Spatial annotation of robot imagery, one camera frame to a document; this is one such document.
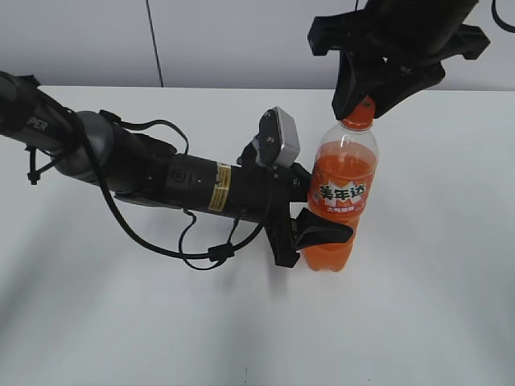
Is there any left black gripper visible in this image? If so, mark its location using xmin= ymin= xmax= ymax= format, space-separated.
xmin=235 ymin=144 xmax=354 ymax=266

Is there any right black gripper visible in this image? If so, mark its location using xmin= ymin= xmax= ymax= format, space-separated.
xmin=307 ymin=8 xmax=490 ymax=120

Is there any orange bottle cap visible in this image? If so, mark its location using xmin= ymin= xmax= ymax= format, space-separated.
xmin=340 ymin=96 xmax=376 ymax=131

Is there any orange soda plastic bottle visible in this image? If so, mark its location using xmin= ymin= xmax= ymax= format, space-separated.
xmin=300 ymin=118 xmax=381 ymax=273

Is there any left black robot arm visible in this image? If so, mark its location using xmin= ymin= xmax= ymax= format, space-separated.
xmin=1 ymin=73 xmax=354 ymax=268

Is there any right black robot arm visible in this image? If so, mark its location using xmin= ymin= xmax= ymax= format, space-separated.
xmin=307 ymin=0 xmax=490 ymax=120

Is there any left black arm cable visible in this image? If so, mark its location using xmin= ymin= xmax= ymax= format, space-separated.
xmin=23 ymin=108 xmax=266 ymax=271

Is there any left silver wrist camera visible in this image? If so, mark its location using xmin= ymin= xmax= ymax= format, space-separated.
xmin=257 ymin=106 xmax=300 ymax=168

